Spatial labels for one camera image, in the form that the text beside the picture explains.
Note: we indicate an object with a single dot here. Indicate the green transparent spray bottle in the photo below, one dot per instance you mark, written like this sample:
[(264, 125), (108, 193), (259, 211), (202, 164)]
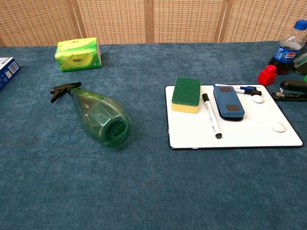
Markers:
[(103, 115)]

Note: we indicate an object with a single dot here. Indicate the pepsi cola bottle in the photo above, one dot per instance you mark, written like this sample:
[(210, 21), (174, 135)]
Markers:
[(286, 54)]

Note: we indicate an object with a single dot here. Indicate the green yellow sponge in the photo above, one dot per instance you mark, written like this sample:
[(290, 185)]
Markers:
[(185, 92)]

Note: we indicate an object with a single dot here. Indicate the long black-capped whiteboard marker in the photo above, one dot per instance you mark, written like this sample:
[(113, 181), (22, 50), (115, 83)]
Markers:
[(211, 117)]

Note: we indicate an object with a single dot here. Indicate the blue table cloth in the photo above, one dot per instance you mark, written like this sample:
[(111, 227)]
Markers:
[(144, 179)]

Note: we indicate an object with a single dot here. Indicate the blue whiteboard eraser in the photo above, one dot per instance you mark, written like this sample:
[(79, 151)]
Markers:
[(227, 100)]

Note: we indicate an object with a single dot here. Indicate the white magnetic whiteboard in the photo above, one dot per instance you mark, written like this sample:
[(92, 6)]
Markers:
[(244, 134)]

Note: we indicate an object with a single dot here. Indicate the blue-capped whiteboard marker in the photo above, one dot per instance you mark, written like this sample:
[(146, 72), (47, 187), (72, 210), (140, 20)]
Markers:
[(247, 88)]

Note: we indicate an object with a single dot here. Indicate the green yellow tissue pack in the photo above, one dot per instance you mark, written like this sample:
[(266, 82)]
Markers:
[(76, 54)]

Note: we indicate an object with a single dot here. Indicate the woven bamboo folding screen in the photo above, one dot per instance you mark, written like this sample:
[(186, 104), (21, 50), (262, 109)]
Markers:
[(184, 21)]

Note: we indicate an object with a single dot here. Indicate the white round magnet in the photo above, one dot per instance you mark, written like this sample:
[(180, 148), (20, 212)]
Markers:
[(278, 127), (257, 99)]

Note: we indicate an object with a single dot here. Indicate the blue capped marker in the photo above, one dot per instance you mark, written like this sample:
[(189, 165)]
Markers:
[(256, 92)]

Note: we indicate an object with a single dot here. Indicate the red toy block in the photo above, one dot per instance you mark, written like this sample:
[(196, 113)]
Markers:
[(266, 76)]

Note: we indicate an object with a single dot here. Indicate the black stapler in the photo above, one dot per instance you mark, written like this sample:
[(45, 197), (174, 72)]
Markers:
[(293, 86)]

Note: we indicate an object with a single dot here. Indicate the blue white toothpaste box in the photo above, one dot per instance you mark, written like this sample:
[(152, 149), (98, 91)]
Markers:
[(7, 72)]

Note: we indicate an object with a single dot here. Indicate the green toy block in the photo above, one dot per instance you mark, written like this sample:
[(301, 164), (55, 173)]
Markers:
[(305, 78)]

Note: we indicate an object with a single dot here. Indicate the black mesh pen holder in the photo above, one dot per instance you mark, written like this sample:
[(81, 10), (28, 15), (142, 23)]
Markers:
[(301, 61)]

